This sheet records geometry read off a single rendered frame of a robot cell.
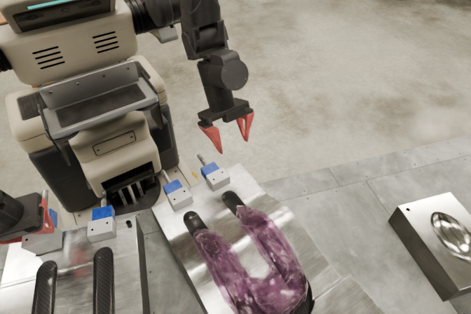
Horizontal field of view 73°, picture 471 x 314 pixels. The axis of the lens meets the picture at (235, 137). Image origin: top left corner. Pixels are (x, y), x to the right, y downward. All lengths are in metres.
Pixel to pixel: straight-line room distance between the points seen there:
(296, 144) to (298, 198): 1.27
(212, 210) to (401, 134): 1.82
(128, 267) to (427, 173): 0.83
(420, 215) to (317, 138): 1.40
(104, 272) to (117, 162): 0.38
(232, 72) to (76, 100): 0.42
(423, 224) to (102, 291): 0.70
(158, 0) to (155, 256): 0.57
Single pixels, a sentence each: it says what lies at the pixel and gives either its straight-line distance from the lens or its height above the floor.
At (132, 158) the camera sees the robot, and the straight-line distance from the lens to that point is 1.02.
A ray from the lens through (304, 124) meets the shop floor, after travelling 2.28.
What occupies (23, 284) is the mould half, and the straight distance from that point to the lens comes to 0.80.
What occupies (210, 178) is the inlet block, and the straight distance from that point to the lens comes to 0.82.
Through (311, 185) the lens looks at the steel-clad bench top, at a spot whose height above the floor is 0.80.
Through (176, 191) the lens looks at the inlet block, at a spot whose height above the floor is 0.88.
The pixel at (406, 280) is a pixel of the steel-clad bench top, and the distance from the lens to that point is 0.87.
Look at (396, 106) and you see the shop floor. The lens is 2.66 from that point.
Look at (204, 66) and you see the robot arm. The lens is 0.66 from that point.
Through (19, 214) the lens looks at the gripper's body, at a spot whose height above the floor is 1.04.
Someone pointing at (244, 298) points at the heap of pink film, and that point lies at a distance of 0.66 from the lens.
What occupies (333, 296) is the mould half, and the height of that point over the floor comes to 0.91.
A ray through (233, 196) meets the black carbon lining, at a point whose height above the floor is 0.85.
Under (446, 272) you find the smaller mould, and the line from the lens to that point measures 0.83.
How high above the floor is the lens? 1.53
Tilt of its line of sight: 46 degrees down
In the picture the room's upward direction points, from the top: straight up
